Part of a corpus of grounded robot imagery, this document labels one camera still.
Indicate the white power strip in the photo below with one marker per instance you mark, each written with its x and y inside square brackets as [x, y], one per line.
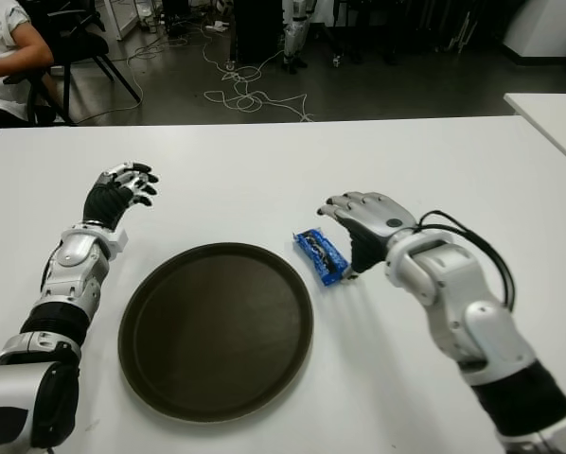
[217, 25]

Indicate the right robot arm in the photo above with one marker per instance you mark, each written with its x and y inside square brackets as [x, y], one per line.
[453, 279]

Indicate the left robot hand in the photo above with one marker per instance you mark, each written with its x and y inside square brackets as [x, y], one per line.
[105, 201]

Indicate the black office chair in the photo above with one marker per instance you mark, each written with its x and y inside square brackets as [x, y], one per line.
[79, 45]

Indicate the blue Oreo cookie pack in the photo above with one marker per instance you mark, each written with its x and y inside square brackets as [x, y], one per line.
[321, 255]

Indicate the white cabinet with black base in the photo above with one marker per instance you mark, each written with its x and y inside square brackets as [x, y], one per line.
[543, 28]

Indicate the round dark brown tray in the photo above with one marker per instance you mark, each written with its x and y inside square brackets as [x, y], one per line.
[217, 331]

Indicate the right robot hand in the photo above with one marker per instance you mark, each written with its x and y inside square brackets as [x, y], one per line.
[382, 217]

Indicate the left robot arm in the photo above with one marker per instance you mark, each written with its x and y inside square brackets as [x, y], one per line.
[70, 255]

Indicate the white cabinet frame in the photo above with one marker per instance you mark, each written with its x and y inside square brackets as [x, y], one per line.
[122, 19]

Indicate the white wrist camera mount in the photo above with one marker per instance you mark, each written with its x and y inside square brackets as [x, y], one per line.
[118, 242]

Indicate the white side table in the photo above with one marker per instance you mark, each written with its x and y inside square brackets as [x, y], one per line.
[553, 118]

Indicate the standing humanoid robot legs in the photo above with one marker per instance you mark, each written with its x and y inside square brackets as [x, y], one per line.
[295, 33]

